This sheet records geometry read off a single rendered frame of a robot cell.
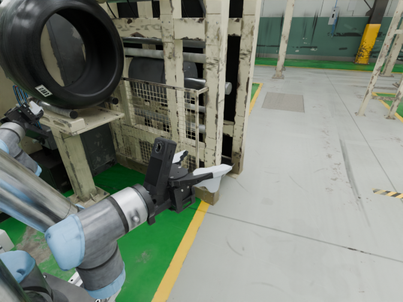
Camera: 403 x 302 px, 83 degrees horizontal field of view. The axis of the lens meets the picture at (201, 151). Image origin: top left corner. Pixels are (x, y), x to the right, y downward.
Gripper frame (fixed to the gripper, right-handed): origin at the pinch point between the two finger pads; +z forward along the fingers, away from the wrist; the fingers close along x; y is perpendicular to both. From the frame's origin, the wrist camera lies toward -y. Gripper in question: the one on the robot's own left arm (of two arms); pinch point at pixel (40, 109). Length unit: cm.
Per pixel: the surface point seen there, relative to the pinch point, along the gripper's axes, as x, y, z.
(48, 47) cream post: 6, 17, 57
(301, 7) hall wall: -503, -228, 782
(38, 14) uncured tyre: -16.3, 30.6, 21.4
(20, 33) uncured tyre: -7.6, 27.4, 15.5
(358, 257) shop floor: -127, -151, -43
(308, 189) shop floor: -129, -162, 25
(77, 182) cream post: 47, -70, 38
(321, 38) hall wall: -538, -338, 724
